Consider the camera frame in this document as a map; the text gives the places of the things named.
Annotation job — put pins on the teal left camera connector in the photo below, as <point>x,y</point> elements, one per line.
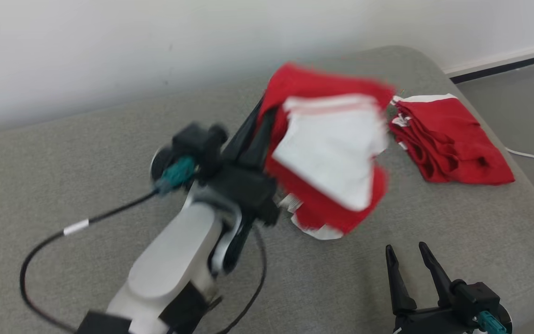
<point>177,171</point>

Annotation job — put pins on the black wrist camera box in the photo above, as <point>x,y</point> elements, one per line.
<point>200,144</point>
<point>475,299</point>

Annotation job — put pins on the teal right camera connector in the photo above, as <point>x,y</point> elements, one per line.
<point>492,322</point>

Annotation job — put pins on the white and black baseboard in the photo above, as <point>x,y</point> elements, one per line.
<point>503,62</point>

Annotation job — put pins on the teal camera connector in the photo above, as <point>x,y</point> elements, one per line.
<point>177,171</point>
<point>492,322</point>

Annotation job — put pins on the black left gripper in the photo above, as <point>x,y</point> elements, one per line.
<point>246,190</point>

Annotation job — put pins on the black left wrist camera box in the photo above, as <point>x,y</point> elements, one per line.
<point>200,144</point>

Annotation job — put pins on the red shorts with white stripe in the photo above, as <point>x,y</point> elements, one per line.
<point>452,139</point>

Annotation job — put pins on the red jersey with white sleeves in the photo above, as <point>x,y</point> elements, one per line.
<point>332,148</point>

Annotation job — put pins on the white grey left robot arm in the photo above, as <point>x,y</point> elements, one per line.
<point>174,260</point>

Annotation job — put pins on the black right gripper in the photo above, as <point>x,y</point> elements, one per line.
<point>429,322</point>

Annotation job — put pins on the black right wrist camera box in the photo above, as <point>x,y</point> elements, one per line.
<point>475,299</point>

